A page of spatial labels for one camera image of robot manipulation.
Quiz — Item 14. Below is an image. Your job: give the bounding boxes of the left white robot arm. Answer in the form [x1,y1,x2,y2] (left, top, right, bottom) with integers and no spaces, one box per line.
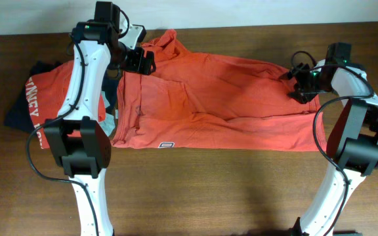
[44,22,156,235]

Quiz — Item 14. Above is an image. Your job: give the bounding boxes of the folded navy garment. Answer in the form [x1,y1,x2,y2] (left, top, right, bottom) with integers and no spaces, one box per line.
[4,72,119,133]

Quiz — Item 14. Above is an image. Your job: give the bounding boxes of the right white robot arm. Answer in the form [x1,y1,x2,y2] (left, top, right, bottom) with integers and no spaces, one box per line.
[288,60,378,235]

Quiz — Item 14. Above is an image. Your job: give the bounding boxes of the folded orange printed t-shirt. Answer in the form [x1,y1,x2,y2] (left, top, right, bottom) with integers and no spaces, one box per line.
[25,56,108,150]

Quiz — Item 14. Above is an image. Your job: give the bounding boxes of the folded grey garment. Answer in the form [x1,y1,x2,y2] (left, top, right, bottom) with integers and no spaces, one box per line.
[99,91,118,137]

